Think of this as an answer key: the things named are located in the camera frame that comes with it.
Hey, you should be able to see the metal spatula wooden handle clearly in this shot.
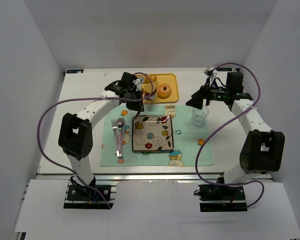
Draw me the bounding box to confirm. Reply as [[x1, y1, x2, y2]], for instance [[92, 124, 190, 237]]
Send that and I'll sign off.
[[133, 90, 157, 119]]

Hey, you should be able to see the seeded bread slice large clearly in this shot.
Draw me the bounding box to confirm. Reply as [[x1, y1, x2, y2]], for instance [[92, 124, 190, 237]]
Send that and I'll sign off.
[[142, 81, 159, 94]]

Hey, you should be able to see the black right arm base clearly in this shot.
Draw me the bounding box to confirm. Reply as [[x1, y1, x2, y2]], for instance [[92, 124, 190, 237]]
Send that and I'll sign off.
[[193, 184, 248, 213]]

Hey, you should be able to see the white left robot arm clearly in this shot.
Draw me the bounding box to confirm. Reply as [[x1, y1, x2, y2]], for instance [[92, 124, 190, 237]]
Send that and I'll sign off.
[[58, 72, 144, 186]]

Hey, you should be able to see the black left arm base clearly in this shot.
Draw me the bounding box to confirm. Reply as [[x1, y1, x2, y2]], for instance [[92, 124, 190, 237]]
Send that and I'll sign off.
[[63, 177, 116, 210]]

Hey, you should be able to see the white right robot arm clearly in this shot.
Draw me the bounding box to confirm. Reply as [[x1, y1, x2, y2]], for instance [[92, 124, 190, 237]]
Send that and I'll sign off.
[[186, 71, 285, 186]]

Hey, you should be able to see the clear drinking glass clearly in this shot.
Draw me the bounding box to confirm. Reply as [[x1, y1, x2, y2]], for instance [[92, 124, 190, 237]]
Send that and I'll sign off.
[[191, 106, 209, 126]]

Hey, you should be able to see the blue label right corner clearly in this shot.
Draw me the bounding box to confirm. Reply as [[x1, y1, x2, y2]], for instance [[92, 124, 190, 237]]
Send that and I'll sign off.
[[216, 67, 233, 72]]

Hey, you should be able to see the blue label corner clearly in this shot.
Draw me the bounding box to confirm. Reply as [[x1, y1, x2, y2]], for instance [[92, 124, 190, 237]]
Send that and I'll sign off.
[[216, 67, 233, 72], [66, 69, 84, 74]]

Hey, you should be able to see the golden croissant roll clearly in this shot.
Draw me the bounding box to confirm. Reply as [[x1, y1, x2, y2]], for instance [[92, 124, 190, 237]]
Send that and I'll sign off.
[[143, 74, 157, 84]]

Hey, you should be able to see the orange glazed donut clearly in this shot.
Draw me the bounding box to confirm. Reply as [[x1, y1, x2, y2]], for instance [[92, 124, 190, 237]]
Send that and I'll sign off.
[[156, 83, 172, 99]]

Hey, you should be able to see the square floral plate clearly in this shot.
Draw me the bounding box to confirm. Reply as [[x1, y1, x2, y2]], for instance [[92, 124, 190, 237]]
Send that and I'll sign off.
[[131, 115, 174, 153]]

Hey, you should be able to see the light green printed placemat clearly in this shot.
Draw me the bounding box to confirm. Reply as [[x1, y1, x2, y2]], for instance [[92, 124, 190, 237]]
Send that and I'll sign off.
[[100, 104, 214, 167]]

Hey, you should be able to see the blue label left corner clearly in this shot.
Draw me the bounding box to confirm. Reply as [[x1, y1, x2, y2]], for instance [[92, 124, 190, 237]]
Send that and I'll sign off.
[[66, 69, 84, 74]]

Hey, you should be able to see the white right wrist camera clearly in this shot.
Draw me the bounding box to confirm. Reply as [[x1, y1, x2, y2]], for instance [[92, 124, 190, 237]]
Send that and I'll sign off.
[[204, 67, 218, 79]]

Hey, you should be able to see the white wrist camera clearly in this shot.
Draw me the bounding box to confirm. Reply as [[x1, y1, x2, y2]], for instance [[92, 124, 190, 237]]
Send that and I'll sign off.
[[133, 76, 146, 86], [204, 67, 218, 79]]

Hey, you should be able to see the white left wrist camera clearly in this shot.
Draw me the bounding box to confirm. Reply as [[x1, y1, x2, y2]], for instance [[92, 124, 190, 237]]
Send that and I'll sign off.
[[133, 76, 146, 86]]

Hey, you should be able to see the metal spoon pink handle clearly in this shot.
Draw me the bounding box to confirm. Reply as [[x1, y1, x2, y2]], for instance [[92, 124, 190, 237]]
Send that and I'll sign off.
[[116, 117, 125, 157]]

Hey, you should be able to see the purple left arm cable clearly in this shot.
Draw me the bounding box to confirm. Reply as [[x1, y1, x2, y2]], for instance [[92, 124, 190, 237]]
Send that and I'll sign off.
[[37, 72, 156, 210]]

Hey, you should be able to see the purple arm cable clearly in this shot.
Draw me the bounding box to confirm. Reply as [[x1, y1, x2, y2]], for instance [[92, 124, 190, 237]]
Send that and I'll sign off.
[[37, 72, 156, 210], [195, 62, 265, 208]]

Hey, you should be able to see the metal fork pink handle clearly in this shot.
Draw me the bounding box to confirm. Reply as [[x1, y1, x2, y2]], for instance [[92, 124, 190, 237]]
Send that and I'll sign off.
[[111, 119, 120, 157]]

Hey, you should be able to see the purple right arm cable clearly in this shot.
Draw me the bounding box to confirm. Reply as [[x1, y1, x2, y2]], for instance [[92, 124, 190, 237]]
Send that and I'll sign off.
[[195, 62, 265, 208]]

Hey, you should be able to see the aluminium front rail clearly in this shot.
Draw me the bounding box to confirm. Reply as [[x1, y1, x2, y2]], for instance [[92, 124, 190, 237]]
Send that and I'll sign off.
[[26, 172, 276, 201]]

